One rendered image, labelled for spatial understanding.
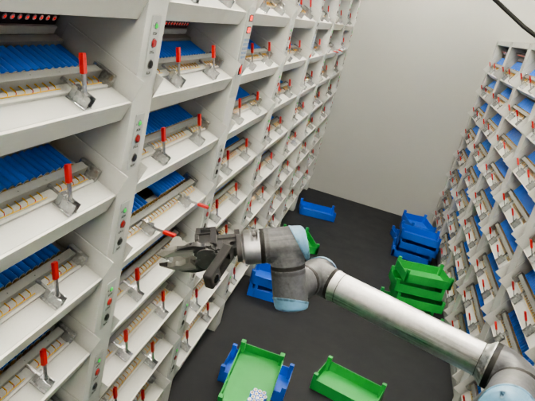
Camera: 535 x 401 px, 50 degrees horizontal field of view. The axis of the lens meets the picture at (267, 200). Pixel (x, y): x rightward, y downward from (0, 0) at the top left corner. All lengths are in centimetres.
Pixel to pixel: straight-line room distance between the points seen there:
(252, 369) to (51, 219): 170
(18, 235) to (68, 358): 47
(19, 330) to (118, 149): 40
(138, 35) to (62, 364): 73
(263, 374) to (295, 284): 120
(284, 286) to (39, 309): 59
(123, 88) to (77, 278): 41
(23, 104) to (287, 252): 75
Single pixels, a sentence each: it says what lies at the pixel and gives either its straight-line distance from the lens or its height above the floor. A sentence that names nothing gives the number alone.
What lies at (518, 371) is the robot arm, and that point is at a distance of 143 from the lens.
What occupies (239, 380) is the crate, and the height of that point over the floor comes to 6.
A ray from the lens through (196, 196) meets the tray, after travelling 190.
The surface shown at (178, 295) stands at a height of 55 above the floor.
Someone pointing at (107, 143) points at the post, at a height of 125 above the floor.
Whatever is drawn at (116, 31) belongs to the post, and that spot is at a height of 147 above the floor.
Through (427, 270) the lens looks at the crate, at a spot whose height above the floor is 26.
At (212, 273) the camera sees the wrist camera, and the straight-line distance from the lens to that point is 141.
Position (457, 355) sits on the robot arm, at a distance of 149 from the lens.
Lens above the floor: 160
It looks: 19 degrees down
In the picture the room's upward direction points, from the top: 14 degrees clockwise
